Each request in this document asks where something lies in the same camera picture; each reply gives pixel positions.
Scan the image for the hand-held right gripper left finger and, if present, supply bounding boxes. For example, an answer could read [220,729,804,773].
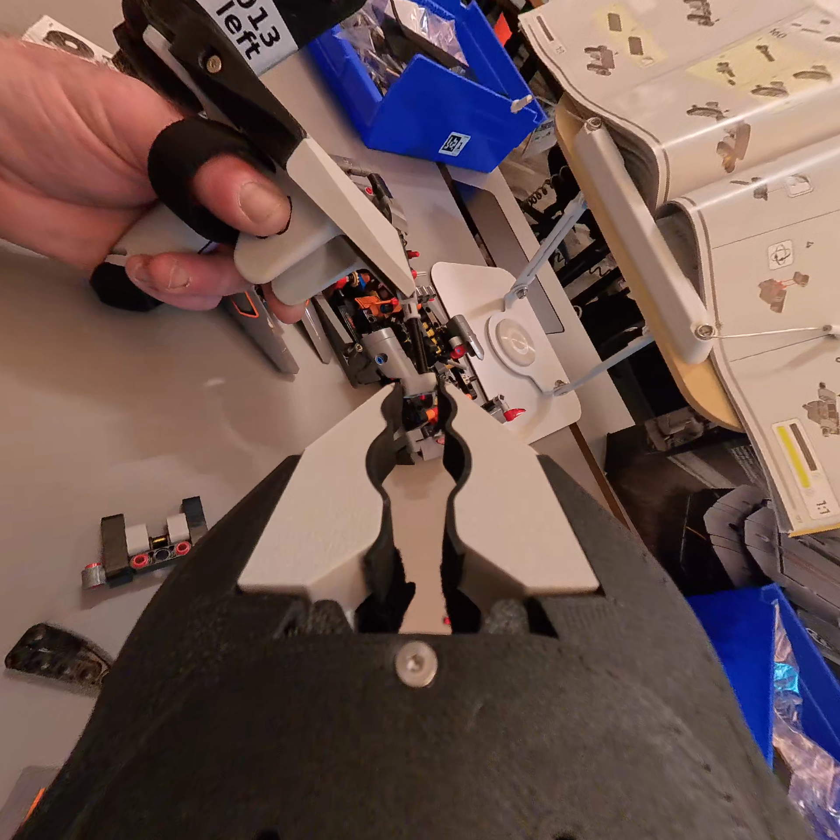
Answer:
[236,384,416,634]

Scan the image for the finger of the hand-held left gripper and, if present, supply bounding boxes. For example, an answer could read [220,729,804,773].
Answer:
[287,134,419,301]

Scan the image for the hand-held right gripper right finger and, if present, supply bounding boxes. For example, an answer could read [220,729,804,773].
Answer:
[436,382,601,634]

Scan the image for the partly built lego vehicle model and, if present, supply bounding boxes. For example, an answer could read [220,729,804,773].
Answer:
[315,154,526,463]

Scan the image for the black lego subassembly red pins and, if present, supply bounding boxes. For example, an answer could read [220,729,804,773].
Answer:
[82,497,207,589]

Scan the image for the plastic bags of lego parts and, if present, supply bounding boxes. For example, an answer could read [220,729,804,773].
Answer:
[335,0,473,80]

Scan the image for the grey orange-striped curved lego panel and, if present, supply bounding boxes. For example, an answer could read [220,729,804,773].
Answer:
[220,289,299,375]

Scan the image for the black curved lego panel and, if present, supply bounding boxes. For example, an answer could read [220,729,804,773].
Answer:
[5,622,111,689]

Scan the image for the dark grey orange-striped lego tile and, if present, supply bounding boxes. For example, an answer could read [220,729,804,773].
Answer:
[0,764,63,840]

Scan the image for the lego instruction booklet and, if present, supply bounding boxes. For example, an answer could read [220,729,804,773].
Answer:
[518,0,840,536]

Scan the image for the person's left hand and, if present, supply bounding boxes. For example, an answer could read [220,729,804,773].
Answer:
[0,33,309,326]

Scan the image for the blue storage bin white tag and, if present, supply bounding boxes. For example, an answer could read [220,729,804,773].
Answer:
[308,0,549,173]

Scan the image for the white book stand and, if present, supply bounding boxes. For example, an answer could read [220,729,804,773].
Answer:
[430,101,840,444]

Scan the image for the sticker sheet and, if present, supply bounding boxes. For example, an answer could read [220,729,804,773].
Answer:
[23,16,126,70]

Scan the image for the clear plastic bags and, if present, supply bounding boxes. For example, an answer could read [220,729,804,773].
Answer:
[768,604,840,834]

